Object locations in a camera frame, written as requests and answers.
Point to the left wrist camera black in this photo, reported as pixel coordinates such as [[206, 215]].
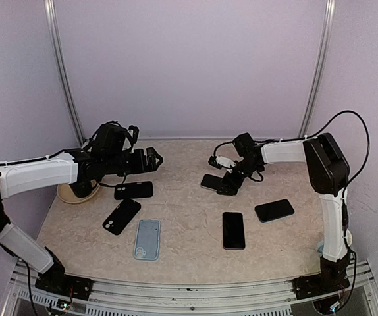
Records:
[[131, 135]]

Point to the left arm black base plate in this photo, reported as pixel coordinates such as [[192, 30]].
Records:
[[71, 286]]

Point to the light blue phone case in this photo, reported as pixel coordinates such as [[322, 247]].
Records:
[[147, 242]]

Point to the black phone centre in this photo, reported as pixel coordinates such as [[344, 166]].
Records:
[[233, 231]]

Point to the left aluminium frame post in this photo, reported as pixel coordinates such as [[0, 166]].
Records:
[[50, 12]]

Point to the right aluminium frame post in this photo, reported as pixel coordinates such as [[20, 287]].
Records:
[[319, 66]]

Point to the white cup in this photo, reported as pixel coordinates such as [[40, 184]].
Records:
[[348, 238]]

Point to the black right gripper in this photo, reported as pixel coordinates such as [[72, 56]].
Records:
[[228, 187]]

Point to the aluminium front rail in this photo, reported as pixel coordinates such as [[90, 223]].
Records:
[[109, 297]]

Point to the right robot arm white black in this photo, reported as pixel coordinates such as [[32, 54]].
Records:
[[328, 172]]

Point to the black mug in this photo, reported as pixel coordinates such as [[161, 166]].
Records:
[[84, 189]]

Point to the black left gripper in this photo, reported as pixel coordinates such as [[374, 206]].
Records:
[[141, 166]]

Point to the white phone black screen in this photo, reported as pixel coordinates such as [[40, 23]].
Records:
[[211, 182]]

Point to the beige saucer plate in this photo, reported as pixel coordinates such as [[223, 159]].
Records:
[[66, 195]]

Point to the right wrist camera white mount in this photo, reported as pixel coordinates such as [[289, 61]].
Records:
[[221, 162]]

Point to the aluminium frame post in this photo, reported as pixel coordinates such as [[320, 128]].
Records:
[[319, 66], [50, 12]]

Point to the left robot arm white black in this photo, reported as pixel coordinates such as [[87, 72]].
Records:
[[77, 168]]

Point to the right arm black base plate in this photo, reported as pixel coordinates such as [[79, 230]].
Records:
[[314, 285]]

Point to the dark blue phone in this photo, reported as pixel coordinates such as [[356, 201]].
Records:
[[274, 210]]

